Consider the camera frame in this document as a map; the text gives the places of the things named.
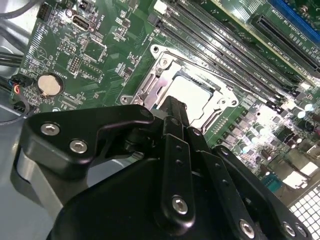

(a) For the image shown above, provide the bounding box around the silver CPU green edge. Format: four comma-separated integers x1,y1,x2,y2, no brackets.
169,74,217,122

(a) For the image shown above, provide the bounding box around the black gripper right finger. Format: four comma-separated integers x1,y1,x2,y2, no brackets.
177,99,312,240

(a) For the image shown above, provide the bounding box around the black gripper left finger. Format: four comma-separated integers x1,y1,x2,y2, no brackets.
11,95,197,236

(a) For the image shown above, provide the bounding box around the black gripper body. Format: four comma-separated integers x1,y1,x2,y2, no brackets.
48,157,231,240

